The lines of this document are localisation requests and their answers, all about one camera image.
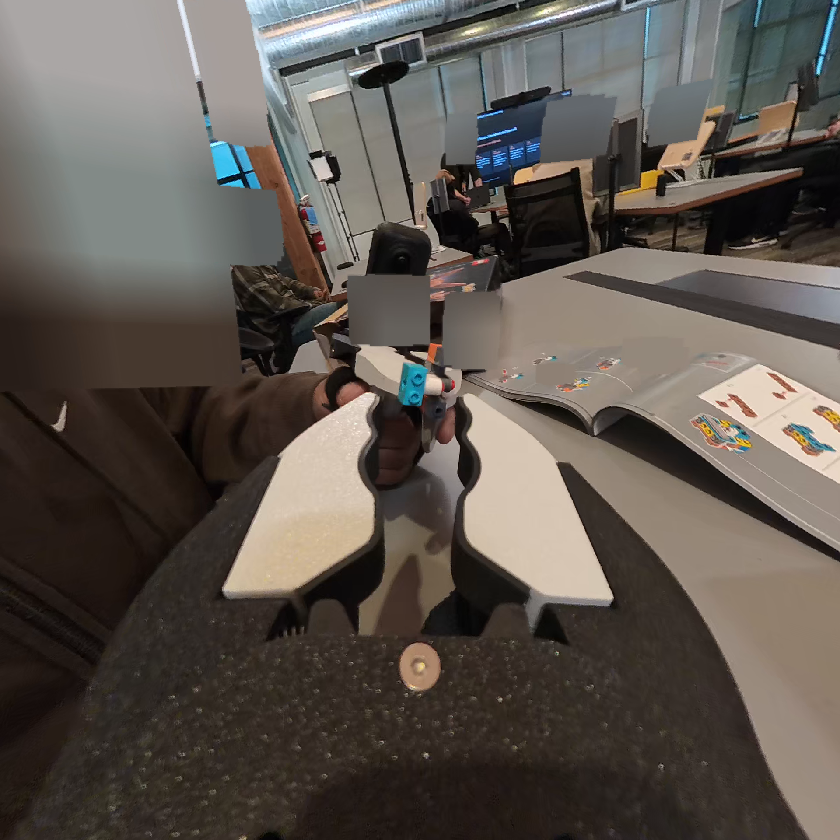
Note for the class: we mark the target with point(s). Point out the wooden post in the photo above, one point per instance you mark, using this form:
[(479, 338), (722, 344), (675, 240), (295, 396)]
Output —
[(282, 197)]

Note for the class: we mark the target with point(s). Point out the large display screen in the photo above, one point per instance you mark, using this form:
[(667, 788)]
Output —
[(505, 151)]

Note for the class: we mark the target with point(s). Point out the black floor lamp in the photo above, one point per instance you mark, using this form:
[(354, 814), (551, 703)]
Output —
[(382, 73)]

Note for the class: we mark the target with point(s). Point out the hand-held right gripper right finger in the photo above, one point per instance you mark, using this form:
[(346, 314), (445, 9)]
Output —
[(525, 525)]

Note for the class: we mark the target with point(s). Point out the light panel on tripod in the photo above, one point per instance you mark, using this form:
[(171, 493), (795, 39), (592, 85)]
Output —
[(323, 167)]

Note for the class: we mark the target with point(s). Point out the teal grey orange brick assembly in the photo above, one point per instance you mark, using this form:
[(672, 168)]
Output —
[(412, 384)]

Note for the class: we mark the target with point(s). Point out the person's left forearm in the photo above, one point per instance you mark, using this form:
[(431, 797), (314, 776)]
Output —
[(249, 420)]

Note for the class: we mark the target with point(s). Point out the grey monitor on arm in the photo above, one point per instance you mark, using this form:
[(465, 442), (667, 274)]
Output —
[(627, 151)]

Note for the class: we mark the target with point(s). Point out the brown-edged office desk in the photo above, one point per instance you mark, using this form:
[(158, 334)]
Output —
[(722, 187)]

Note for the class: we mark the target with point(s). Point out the red fire extinguisher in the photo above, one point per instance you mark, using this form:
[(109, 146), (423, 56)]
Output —
[(316, 226)]

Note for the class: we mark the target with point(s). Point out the person's brown hoodie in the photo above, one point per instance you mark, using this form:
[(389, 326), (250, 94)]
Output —
[(79, 525)]

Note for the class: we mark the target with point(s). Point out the wooden laptop stand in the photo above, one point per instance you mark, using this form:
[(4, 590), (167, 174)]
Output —
[(682, 157)]

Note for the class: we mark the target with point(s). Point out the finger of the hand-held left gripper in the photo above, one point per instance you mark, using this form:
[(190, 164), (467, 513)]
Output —
[(377, 367)]

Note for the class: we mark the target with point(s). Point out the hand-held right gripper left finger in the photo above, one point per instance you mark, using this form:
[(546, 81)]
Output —
[(308, 518)]

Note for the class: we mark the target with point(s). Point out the grey instruction booklet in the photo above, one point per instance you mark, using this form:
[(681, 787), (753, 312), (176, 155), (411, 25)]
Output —
[(689, 426)]

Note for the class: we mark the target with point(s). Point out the black mesh office chair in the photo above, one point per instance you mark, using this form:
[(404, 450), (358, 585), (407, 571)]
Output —
[(544, 216)]

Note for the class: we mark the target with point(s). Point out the yellow bin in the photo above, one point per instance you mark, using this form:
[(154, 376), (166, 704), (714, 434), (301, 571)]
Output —
[(646, 180)]

